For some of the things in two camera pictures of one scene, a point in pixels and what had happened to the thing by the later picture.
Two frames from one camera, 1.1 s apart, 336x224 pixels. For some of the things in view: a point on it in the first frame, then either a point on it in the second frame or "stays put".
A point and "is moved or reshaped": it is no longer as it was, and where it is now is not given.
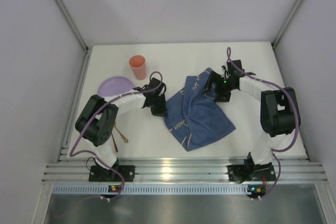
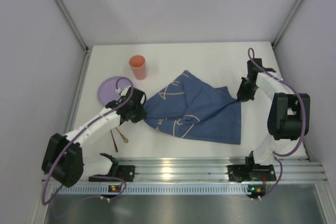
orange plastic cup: (137, 63) stays put
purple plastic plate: (113, 85) stays put
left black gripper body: (158, 107) -> (140, 107)
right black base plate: (241, 173) stays put
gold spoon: (125, 140) stays put
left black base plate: (100, 173) stays put
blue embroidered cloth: (193, 119) is moved or reshaped
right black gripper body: (215, 92) -> (244, 93)
